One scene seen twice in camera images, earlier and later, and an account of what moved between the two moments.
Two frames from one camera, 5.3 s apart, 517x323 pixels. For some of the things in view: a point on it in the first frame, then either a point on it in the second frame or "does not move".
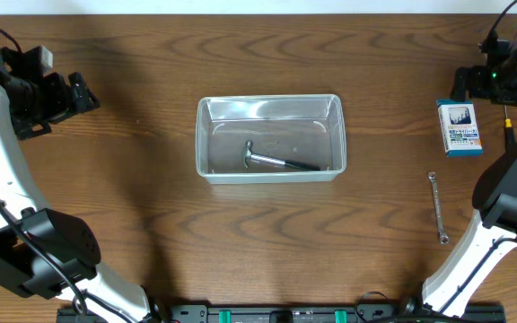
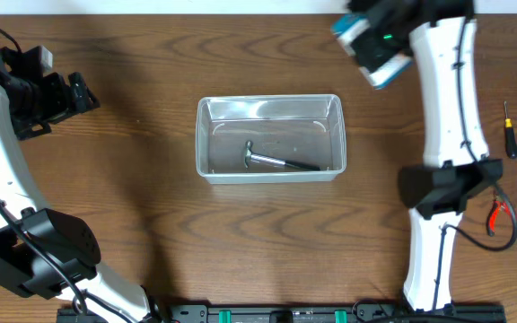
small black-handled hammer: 263,159 does not move
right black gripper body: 465,78 → 382,51
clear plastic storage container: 303,128 does not move
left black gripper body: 75,92 does not move
